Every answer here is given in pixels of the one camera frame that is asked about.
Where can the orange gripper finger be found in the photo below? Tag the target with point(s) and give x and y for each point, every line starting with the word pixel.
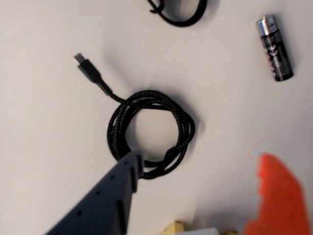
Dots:
pixel 278 195

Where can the blue grey gripper finger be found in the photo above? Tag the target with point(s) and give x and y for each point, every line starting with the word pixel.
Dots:
pixel 102 203

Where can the black aa battery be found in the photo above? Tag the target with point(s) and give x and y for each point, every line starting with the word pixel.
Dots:
pixel 275 49

